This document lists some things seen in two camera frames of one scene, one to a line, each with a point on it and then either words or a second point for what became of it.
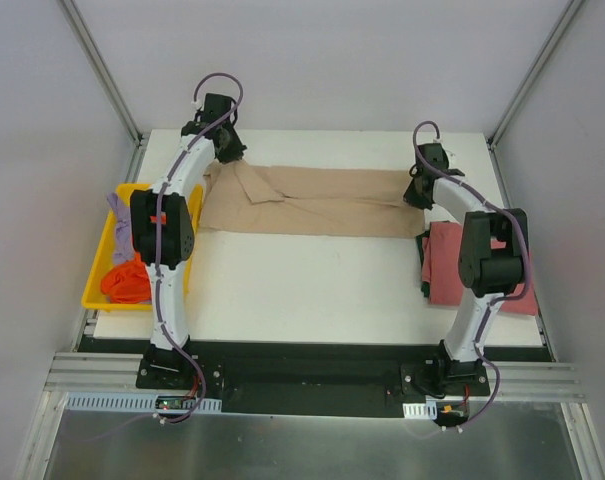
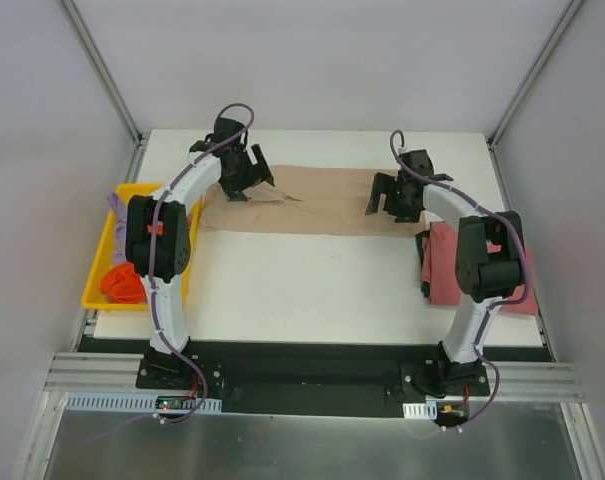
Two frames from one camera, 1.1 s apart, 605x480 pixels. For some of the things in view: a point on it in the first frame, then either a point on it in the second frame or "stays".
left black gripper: x=232 y=148 → x=249 y=175
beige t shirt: x=251 y=201 stays
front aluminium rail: x=81 y=371 stays
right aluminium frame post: x=526 y=90 stays
